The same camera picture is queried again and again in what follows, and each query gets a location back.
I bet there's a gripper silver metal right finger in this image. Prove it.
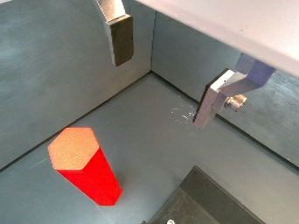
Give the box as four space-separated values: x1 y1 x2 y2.
194 53 277 129

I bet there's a black mat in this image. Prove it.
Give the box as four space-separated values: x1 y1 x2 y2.
142 166 266 224

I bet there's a red hexagon prism block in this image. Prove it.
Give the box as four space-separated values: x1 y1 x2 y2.
49 127 122 206

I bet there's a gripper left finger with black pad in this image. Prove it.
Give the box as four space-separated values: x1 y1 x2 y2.
95 0 135 67

